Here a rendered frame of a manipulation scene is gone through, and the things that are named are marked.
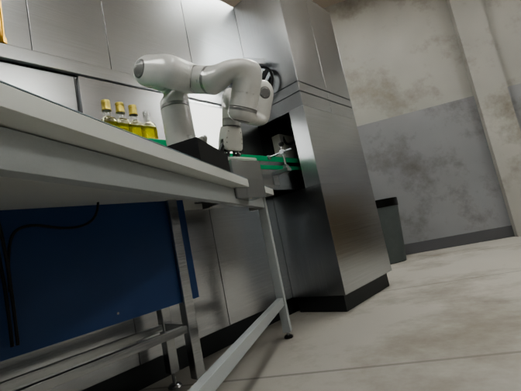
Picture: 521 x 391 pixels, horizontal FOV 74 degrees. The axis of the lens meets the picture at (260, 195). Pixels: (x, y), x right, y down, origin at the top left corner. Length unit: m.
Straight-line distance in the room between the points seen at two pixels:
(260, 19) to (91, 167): 2.03
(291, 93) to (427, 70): 2.71
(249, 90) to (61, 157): 0.57
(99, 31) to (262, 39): 1.04
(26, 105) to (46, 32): 1.27
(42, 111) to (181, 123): 0.62
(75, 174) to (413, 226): 3.97
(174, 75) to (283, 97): 1.28
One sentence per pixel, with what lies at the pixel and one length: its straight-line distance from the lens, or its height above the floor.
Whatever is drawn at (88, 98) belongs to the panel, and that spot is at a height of 1.23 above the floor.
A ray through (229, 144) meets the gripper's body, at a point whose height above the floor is 0.90.
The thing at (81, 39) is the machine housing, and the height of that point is 1.52.
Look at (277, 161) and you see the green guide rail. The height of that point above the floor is 0.93.
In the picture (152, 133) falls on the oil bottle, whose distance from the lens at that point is 1.57.
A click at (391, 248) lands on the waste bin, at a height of 0.15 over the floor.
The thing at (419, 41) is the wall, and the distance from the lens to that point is 4.84.
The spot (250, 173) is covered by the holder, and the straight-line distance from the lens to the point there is 1.42.
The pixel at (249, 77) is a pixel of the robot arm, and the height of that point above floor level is 0.95.
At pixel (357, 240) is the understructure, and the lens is 2.29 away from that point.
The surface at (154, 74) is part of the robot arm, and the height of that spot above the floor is 1.03.
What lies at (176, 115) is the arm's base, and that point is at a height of 0.93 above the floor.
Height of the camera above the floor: 0.50
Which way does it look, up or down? 7 degrees up
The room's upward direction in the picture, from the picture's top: 11 degrees counter-clockwise
